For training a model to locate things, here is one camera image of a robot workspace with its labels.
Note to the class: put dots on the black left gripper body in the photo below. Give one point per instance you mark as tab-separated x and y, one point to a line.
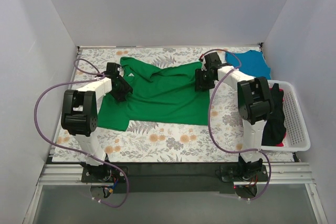
124	88

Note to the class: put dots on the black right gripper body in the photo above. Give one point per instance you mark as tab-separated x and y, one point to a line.
202	83

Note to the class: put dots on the green t shirt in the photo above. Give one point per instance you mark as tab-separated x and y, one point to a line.
159	95

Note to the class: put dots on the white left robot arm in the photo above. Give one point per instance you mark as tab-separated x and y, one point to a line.
80	117

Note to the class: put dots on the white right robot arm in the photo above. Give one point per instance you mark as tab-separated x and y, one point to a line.
255	106

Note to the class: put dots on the folded blue t shirt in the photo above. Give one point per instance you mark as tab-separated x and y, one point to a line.
252	63

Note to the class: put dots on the black t shirt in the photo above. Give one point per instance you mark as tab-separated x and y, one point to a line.
268	136

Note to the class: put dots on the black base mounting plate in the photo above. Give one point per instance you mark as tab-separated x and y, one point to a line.
172	177

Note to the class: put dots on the red t shirt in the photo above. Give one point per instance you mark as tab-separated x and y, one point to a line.
279	130

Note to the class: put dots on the white plastic laundry basket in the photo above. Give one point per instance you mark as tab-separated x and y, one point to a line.
297	137

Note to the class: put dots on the aluminium frame rail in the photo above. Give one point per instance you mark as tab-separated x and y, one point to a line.
71	174

